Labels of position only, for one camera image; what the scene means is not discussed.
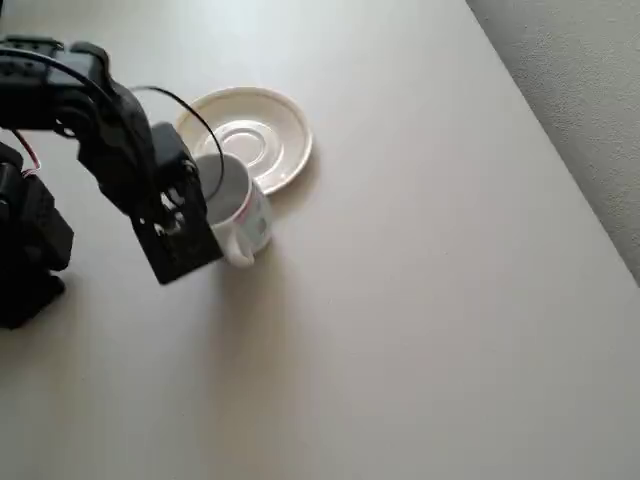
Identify white ceramic mug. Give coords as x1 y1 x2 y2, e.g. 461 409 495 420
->
192 153 274 270

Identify cream ceramic saucer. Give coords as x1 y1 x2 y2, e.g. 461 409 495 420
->
174 86 314 196

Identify thin black cable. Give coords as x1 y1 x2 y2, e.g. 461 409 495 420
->
128 85 227 199

